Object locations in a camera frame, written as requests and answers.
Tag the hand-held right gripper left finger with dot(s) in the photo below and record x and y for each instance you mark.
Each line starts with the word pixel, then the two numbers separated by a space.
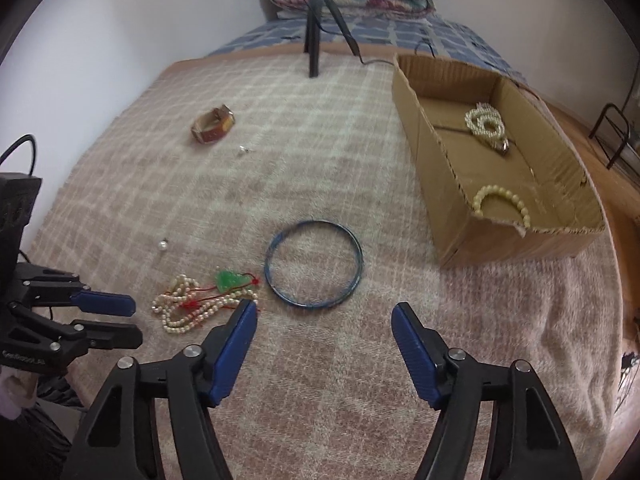
pixel 235 350

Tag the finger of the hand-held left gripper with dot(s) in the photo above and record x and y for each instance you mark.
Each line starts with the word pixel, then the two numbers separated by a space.
pixel 102 303
pixel 107 336

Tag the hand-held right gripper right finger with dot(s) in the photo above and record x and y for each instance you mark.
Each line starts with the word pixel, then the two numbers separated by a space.
pixel 413 350

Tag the blue bangle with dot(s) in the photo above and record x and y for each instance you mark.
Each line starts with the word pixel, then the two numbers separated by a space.
pixel 270 253

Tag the cardboard box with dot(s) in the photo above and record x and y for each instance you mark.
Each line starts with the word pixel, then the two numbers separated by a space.
pixel 505 245

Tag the small pearl earring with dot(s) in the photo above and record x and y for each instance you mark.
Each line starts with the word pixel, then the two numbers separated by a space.
pixel 163 245

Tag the plaid beige blanket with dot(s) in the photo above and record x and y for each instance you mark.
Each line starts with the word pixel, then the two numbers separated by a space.
pixel 320 360

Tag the black metal rack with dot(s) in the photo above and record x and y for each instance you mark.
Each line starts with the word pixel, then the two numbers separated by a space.
pixel 612 132

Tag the blue patterned bedsheet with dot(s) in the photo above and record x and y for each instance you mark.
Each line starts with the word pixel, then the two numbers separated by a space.
pixel 390 30

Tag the black tripod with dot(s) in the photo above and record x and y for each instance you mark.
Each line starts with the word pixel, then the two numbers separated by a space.
pixel 315 20

